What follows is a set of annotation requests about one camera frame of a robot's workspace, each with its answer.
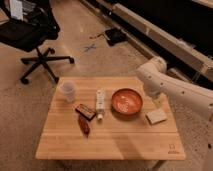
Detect black office chair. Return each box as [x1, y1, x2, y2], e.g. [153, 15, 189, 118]
[0, 0, 74, 84]

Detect white tube bottle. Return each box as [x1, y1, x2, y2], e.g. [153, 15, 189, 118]
[96, 89, 105, 121]

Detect beige sponge block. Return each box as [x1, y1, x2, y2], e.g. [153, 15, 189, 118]
[146, 108, 167, 124]

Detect red snack packet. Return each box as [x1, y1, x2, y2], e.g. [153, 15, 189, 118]
[78, 116, 90, 137]

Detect black object on floor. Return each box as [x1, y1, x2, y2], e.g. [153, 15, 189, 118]
[105, 28, 127, 46]

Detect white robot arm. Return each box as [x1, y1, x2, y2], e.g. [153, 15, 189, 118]
[136, 56, 213, 171]

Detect orange ceramic bowl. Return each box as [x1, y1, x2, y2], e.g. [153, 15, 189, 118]
[111, 88, 143, 116]

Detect wooden table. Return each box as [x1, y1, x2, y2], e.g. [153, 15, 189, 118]
[36, 77, 186, 160]

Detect translucent plastic cup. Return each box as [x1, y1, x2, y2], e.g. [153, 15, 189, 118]
[59, 81, 76, 102]

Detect dark rectangular box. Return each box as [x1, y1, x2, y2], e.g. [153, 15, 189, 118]
[75, 104, 96, 121]

